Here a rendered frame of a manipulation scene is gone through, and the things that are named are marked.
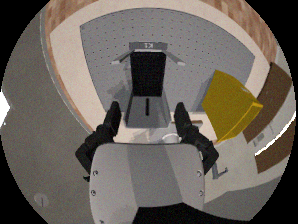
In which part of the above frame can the yellow open-top bin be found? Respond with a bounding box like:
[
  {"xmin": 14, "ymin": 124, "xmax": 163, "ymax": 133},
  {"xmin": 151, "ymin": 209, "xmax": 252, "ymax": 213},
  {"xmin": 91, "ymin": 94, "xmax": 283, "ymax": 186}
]
[{"xmin": 201, "ymin": 70, "xmax": 263, "ymax": 142}]

